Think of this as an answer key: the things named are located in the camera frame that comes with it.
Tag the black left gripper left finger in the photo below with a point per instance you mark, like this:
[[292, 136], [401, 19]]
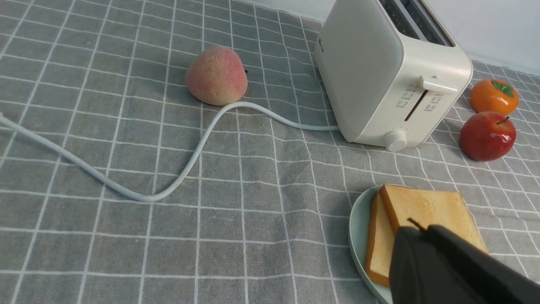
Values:
[[433, 265]]

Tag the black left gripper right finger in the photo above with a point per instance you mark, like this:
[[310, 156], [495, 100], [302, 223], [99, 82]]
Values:
[[492, 280]]

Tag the toast slice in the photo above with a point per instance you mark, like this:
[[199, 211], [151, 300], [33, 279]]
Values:
[[428, 207], [380, 244]]

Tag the cream white toaster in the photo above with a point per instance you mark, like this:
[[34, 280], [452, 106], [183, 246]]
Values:
[[391, 70]]

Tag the light green plate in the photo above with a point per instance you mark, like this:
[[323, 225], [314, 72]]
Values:
[[359, 222]]

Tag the red apple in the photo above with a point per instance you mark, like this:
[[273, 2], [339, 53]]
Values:
[[487, 136]]

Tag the orange persimmon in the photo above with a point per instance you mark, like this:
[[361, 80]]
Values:
[[494, 95]]

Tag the pink peach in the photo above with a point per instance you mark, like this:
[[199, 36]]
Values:
[[217, 76]]

